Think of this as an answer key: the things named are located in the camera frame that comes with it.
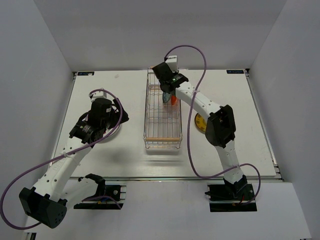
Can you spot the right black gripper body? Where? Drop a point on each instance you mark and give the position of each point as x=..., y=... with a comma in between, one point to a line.
x=161, y=84

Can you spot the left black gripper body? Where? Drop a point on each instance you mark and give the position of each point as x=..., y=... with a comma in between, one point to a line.
x=113, y=120

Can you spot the teal patterned plate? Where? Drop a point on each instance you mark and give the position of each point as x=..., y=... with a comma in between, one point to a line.
x=166, y=97

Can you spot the orange plate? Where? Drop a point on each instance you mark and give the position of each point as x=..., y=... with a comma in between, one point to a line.
x=173, y=100

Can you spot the plain white plate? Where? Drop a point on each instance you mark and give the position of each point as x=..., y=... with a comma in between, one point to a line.
x=108, y=136

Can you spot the yellow patterned plate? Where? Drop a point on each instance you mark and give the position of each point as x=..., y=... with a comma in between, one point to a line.
x=200, y=123

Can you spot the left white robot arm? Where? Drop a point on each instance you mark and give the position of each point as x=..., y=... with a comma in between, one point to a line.
x=48, y=200

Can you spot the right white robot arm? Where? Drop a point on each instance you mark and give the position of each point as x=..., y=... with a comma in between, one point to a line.
x=220, y=123

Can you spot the left blue table label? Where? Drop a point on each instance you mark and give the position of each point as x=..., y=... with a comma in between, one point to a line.
x=85, y=73

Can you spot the blue table label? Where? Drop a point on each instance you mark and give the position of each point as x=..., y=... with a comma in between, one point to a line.
x=85, y=73
x=234, y=71

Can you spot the right blue table label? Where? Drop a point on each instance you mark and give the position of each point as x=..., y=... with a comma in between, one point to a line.
x=234, y=71

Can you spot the metal wire dish rack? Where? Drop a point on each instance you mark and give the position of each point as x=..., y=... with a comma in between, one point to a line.
x=162, y=121

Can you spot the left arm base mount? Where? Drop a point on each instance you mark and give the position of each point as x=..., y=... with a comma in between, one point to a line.
x=108, y=196

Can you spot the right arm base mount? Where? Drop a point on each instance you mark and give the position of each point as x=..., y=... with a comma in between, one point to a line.
x=221, y=200

